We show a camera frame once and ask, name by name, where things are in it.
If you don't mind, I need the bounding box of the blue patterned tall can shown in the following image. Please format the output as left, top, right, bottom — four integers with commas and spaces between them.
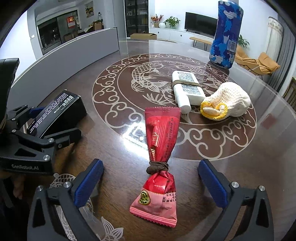
209, 1, 244, 69

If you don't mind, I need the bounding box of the green potted plant left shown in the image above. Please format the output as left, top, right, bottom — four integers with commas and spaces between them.
164, 16, 180, 29

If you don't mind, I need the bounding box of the cardboard box on floor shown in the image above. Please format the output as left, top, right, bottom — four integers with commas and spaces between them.
130, 33, 157, 40

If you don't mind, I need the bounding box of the black cardboard box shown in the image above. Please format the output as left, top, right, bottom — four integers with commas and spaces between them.
27, 90, 86, 138

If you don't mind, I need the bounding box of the dark display cabinet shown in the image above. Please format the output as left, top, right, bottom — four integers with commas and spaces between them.
124, 0, 149, 38

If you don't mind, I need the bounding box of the yellow lounge chair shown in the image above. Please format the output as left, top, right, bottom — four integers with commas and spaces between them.
235, 45, 280, 76

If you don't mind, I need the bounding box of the green potted plant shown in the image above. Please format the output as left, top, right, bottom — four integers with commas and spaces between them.
164, 16, 180, 29
238, 35, 250, 48

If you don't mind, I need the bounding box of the wooden bench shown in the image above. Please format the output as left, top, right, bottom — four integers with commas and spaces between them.
189, 37, 212, 51

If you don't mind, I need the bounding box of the red pink snack packet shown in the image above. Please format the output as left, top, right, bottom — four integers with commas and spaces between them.
129, 107, 181, 227

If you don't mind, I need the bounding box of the flower vase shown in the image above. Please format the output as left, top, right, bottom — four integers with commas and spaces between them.
151, 14, 164, 28

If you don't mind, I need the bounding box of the black television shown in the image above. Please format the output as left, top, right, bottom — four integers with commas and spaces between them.
185, 12, 217, 37

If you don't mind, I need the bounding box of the green potted plant right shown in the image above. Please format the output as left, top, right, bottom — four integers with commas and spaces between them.
238, 35, 250, 48

